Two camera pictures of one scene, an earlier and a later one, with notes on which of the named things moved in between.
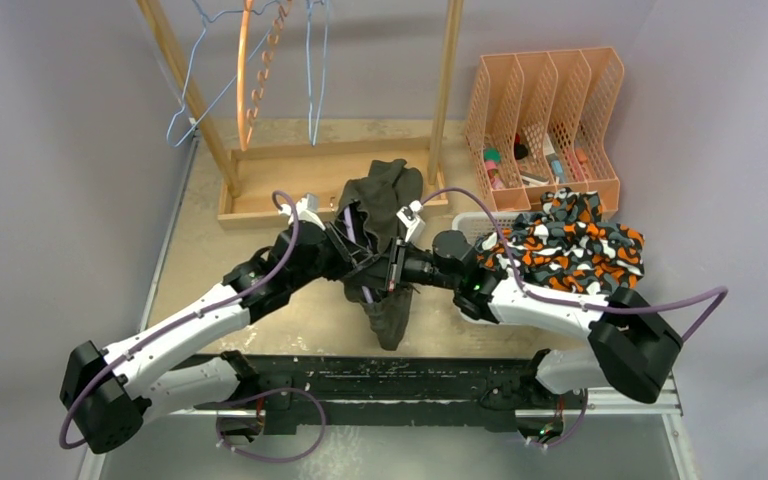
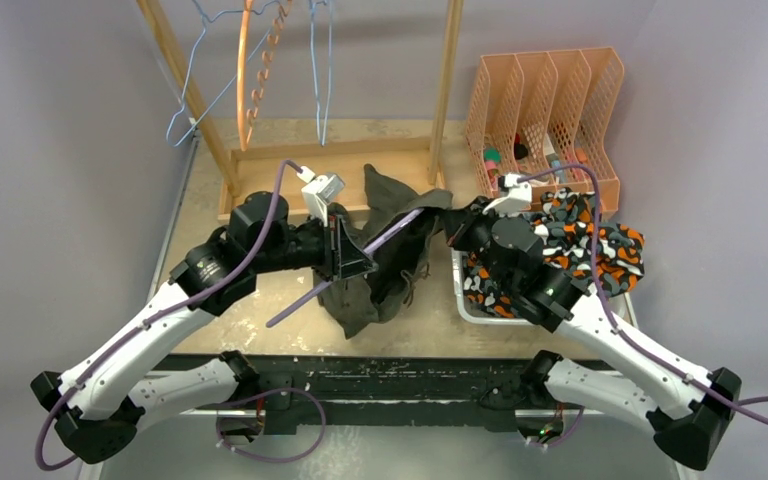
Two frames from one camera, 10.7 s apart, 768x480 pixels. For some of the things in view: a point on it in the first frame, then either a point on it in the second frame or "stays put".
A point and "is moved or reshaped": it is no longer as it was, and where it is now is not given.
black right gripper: [399, 253] → [459, 224]
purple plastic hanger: [352, 235] → [366, 250]
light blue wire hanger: [192, 60] stays put
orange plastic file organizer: [532, 126] stays put
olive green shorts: [367, 208] is moved or reshaped
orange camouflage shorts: [566, 245] stays put
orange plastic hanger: [241, 70] stays put
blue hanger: [313, 136] is moved or reshaped
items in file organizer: [492, 156] stays put
